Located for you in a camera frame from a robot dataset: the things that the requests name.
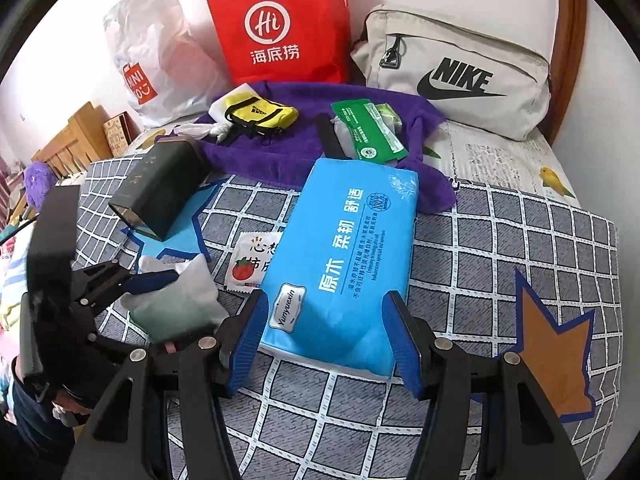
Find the blue tissue pack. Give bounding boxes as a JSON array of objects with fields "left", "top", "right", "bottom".
[{"left": 257, "top": 156, "right": 420, "bottom": 380}]

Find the dark green tin box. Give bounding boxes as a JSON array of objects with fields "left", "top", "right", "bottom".
[{"left": 108, "top": 137, "right": 211, "bottom": 242}]

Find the red paper bag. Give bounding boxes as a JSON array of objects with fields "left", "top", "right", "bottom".
[{"left": 202, "top": 0, "right": 351, "bottom": 88}]

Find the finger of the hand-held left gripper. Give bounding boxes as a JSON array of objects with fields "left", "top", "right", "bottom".
[
  {"left": 85, "top": 327, "right": 173, "bottom": 361},
  {"left": 72, "top": 262, "right": 181, "bottom": 313}
]

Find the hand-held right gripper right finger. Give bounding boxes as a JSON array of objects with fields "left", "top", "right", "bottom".
[{"left": 381, "top": 291, "right": 586, "bottom": 480}]

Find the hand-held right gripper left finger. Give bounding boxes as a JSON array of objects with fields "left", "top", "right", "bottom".
[{"left": 60, "top": 290, "right": 271, "bottom": 480}]

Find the purple plush toy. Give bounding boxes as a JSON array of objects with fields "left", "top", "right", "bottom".
[{"left": 24, "top": 161, "right": 58, "bottom": 211}]

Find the white crumpled wrapper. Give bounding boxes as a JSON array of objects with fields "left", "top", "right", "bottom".
[{"left": 172, "top": 120, "right": 223, "bottom": 143}]

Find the small green white pack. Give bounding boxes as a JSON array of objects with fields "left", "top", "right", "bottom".
[{"left": 367, "top": 102, "right": 405, "bottom": 136}]

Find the white sponge block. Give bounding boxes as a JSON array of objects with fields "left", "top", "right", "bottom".
[{"left": 209, "top": 85, "right": 253, "bottom": 122}]

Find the purple towel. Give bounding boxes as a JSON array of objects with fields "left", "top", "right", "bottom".
[{"left": 152, "top": 80, "right": 458, "bottom": 213}]

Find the green packet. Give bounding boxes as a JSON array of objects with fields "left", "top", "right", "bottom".
[{"left": 330, "top": 99, "right": 408, "bottom": 167}]

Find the colourful printed cloth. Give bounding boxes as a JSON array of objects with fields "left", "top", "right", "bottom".
[{"left": 0, "top": 230, "right": 33, "bottom": 333}]

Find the white sachet tomato print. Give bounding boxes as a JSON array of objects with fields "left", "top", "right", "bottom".
[{"left": 223, "top": 231, "right": 283, "bottom": 295}]

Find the grey checkered bed sheet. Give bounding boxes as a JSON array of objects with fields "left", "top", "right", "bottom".
[{"left": 65, "top": 155, "right": 626, "bottom": 480}]

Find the wooden headboard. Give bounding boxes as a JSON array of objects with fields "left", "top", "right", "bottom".
[{"left": 545, "top": 0, "right": 588, "bottom": 146}]

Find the yellow black pouch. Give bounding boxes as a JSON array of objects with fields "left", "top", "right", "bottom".
[{"left": 220, "top": 92, "right": 299, "bottom": 147}]

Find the beige waist bag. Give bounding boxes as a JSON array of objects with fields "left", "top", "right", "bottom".
[{"left": 349, "top": 4, "right": 556, "bottom": 142}]

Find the wooden furniture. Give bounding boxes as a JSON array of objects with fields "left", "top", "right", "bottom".
[{"left": 32, "top": 101, "right": 117, "bottom": 178}]

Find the white plastic shopping bag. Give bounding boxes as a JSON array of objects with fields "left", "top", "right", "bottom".
[{"left": 102, "top": 0, "right": 231, "bottom": 128}]

